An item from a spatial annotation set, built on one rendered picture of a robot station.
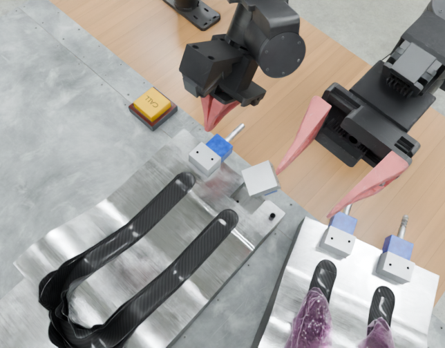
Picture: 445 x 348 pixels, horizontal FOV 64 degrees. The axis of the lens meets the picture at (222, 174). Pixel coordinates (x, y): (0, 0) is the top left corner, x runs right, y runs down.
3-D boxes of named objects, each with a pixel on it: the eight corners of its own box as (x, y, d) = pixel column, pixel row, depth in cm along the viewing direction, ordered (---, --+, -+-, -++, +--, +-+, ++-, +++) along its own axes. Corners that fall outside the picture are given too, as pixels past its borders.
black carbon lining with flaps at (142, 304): (184, 170, 70) (181, 148, 62) (246, 225, 66) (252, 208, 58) (34, 311, 59) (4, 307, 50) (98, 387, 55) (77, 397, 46)
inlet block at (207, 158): (232, 125, 76) (234, 110, 71) (251, 139, 74) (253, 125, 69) (189, 166, 71) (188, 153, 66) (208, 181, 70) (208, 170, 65)
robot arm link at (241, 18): (269, 66, 49) (294, 16, 45) (233, 57, 46) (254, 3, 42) (253, 44, 53) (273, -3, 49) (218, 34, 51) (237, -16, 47)
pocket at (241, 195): (244, 187, 71) (246, 179, 68) (264, 204, 70) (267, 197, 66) (229, 203, 70) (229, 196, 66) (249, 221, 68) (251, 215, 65)
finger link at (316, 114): (327, 193, 30) (390, 126, 33) (264, 140, 32) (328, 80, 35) (308, 216, 37) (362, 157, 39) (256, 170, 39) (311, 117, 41)
